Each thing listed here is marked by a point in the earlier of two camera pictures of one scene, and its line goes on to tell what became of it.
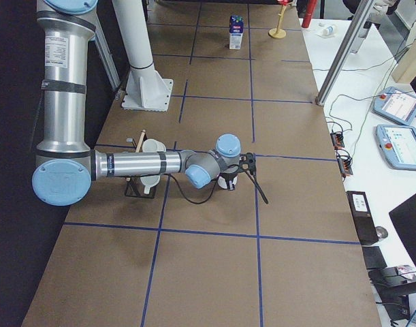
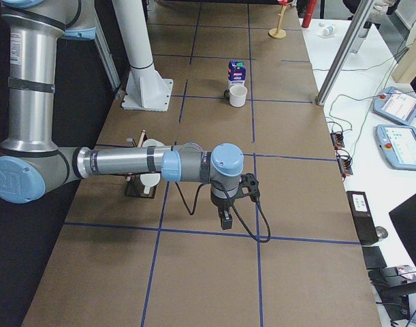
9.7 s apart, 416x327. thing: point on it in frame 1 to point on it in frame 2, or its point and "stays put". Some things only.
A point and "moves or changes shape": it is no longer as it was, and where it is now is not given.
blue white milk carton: [236, 27] to [236, 73]
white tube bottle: [327, 30] stays put
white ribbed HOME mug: [149, 181] stays put
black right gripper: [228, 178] to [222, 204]
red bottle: [310, 11] stays put
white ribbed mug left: [152, 146] stays put
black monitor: [409, 219] stays put
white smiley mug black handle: [222, 182] moves or changes shape
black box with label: [366, 226] stays put
